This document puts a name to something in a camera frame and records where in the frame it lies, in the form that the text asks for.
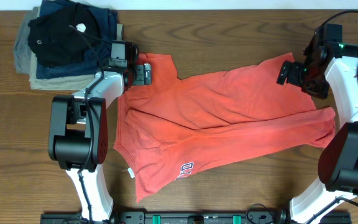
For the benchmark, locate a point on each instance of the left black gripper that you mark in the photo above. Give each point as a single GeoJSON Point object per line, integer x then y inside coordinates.
{"type": "Point", "coordinates": [144, 74]}

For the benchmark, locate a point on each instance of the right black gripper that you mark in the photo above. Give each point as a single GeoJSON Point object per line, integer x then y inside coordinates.
{"type": "Point", "coordinates": [319, 91]}

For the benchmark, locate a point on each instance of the red printed t-shirt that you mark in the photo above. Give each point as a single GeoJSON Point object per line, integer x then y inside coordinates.
{"type": "Point", "coordinates": [172, 128]}

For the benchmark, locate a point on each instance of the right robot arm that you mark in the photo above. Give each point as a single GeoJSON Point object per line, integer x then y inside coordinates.
{"type": "Point", "coordinates": [330, 64]}

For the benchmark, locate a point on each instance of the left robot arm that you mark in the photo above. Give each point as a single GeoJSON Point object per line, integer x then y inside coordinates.
{"type": "Point", "coordinates": [78, 136]}

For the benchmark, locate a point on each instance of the beige folded garment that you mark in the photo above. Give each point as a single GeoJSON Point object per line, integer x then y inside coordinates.
{"type": "Point", "coordinates": [73, 83]}

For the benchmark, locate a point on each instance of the navy folded garment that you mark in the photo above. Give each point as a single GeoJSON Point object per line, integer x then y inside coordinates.
{"type": "Point", "coordinates": [99, 48]}

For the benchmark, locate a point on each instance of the black folded garment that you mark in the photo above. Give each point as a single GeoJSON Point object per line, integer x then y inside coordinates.
{"type": "Point", "coordinates": [55, 39]}

